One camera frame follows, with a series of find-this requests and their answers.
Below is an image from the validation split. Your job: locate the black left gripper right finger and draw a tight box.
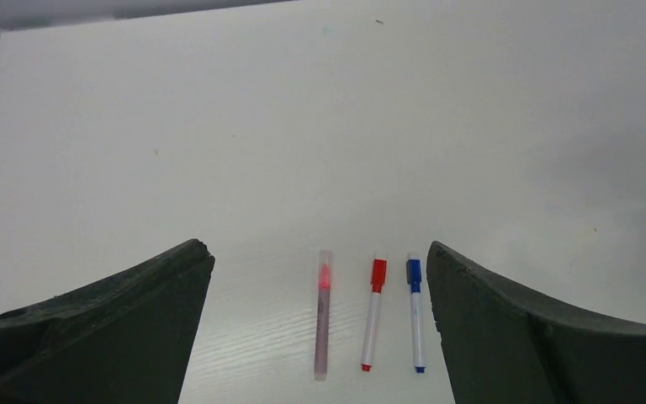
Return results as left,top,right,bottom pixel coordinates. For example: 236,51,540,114
426,242,646,403

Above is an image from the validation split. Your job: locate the pink translucent pen cap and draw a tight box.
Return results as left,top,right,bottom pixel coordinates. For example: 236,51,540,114
318,250,333,290

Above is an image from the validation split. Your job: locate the white red marker pen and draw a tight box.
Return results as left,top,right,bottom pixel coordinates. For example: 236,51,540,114
361,291,381,372

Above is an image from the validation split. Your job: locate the blue pen cap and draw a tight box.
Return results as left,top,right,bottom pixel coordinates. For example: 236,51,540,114
405,252,422,294

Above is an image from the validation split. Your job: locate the white blue marker pen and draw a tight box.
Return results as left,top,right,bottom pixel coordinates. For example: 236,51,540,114
410,288,426,374

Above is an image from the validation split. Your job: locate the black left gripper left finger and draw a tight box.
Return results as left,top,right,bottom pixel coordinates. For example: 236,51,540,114
0,239,214,403

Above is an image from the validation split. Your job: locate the red pen cap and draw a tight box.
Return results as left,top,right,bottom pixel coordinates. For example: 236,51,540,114
370,252,388,294

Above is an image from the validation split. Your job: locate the pink marker pen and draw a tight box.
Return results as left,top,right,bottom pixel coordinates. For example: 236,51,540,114
314,289,331,381

